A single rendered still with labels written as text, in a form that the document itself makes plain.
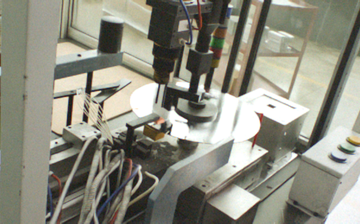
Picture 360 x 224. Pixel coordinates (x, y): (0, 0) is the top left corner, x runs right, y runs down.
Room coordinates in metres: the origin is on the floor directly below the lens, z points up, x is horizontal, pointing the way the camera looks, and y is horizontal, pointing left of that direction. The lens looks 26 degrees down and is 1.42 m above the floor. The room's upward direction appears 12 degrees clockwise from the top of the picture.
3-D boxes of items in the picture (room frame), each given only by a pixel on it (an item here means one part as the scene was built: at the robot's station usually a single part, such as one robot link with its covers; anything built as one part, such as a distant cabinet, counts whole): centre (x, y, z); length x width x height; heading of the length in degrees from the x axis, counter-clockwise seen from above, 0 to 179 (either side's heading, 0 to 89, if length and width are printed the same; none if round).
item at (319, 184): (1.09, -0.45, 0.82); 0.28 x 0.11 x 0.15; 146
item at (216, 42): (1.33, -0.08, 1.05); 0.05 x 0.04 x 0.03; 56
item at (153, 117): (0.86, 0.06, 0.95); 0.10 x 0.03 x 0.07; 146
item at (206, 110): (1.03, -0.04, 0.96); 0.11 x 0.11 x 0.03
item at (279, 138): (1.27, -0.28, 0.82); 0.18 x 0.18 x 0.15; 56
